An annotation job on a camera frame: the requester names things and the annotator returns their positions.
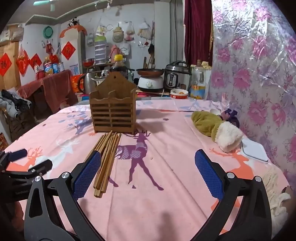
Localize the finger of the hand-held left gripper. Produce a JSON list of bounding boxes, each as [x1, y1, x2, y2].
[[0, 159, 53, 180], [0, 149, 28, 165]]

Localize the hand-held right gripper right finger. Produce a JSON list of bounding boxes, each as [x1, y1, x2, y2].
[[195, 149, 272, 241]]

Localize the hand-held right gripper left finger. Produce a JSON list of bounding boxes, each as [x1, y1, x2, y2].
[[24, 150, 102, 241]]

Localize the pile of wooden chopsticks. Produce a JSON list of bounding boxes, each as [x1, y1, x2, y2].
[[84, 130, 122, 198]]

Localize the wooden slatted chopstick holder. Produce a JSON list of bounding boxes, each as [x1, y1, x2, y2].
[[89, 72, 137, 135]]

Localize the pink deer printed tablecloth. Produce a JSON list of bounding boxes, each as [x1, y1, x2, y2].
[[0, 96, 292, 241]]

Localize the green white plush slipper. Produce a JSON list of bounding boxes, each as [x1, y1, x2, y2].
[[191, 111, 244, 153]]

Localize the pile of grey black clothes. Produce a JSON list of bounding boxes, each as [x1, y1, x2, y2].
[[0, 90, 32, 118]]

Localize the purple cloth scrunchie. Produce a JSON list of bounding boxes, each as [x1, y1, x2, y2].
[[221, 108, 241, 128]]

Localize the white knitted cloth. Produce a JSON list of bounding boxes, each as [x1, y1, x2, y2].
[[264, 167, 292, 216]]

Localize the red cloth covered table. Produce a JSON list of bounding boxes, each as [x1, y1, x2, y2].
[[18, 70, 78, 114]]

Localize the wooden cabinet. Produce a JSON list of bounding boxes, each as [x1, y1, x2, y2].
[[0, 40, 22, 91]]

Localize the red white bowl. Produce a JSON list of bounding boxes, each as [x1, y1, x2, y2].
[[170, 89, 189, 99]]

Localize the steel kettle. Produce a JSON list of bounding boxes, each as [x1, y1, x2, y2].
[[77, 72, 100, 94]]

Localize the yellow cooking oil bottle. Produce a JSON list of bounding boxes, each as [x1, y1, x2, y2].
[[43, 57, 54, 76]]

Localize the red diamond paper decoration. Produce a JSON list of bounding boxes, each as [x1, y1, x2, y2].
[[61, 42, 76, 61], [30, 54, 43, 70], [0, 53, 13, 77]]

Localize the red plastic bag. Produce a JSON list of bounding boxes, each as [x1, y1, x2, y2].
[[16, 45, 31, 75]]

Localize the clear plastic oil bottle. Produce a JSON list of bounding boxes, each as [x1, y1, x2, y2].
[[190, 60, 207, 100]]

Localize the silver black pressure cooker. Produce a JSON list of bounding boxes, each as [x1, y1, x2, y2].
[[164, 61, 192, 92]]

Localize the white electric cooker base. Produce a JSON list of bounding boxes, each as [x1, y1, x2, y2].
[[138, 75, 164, 93]]

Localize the dark sauce bottle yellow cap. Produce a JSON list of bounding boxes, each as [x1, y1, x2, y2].
[[110, 55, 129, 79]]

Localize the copper frying pan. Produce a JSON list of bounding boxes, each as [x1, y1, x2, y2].
[[136, 68, 165, 77]]

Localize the green white striped container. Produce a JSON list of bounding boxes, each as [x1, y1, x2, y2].
[[94, 35, 107, 65]]

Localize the black hanging ladle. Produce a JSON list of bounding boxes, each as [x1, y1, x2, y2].
[[148, 21, 155, 55]]

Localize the dark red curtain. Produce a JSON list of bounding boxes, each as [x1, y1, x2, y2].
[[184, 0, 213, 67]]

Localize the yellow woven hanging bag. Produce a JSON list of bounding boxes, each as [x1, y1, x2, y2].
[[112, 23, 124, 43]]

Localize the floral plastic wall sheet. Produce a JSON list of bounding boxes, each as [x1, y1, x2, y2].
[[209, 0, 296, 186]]

